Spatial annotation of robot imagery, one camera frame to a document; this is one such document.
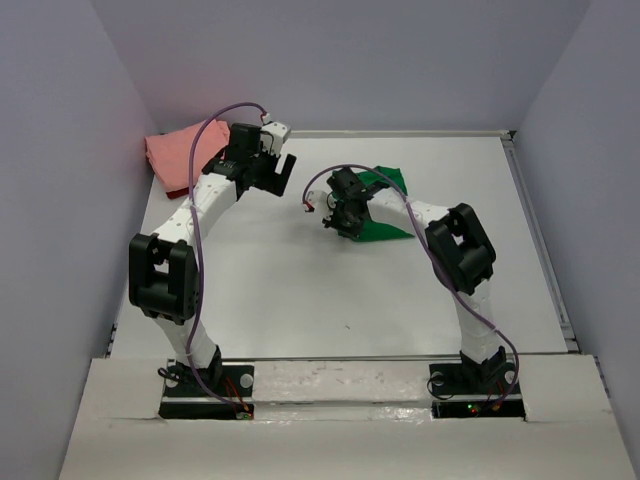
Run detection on green t shirt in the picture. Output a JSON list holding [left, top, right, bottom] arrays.
[[354, 166, 413, 243]]

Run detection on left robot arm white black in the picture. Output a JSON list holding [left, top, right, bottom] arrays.
[[128, 121, 296, 396]]

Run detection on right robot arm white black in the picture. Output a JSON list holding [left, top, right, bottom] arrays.
[[303, 165, 519, 402]]

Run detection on dark red folded t shirt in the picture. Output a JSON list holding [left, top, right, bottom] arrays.
[[166, 188, 189, 200]]

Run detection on pink folded t shirt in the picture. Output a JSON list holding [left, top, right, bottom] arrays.
[[145, 121, 230, 193]]

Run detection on white cardboard front cover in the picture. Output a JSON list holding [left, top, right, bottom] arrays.
[[61, 354, 634, 479]]

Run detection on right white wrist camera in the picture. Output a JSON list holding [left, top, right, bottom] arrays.
[[302, 190, 336, 217]]

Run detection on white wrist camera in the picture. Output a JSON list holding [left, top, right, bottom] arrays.
[[302, 190, 336, 217], [260, 113, 291, 156]]

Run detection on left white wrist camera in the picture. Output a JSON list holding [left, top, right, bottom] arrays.
[[260, 113, 291, 156]]

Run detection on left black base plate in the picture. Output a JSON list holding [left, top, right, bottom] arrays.
[[157, 360, 255, 420]]

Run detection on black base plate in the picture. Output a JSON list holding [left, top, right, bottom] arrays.
[[427, 362, 526, 420], [157, 360, 255, 420]]

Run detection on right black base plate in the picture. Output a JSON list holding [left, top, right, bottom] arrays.
[[427, 362, 526, 420]]

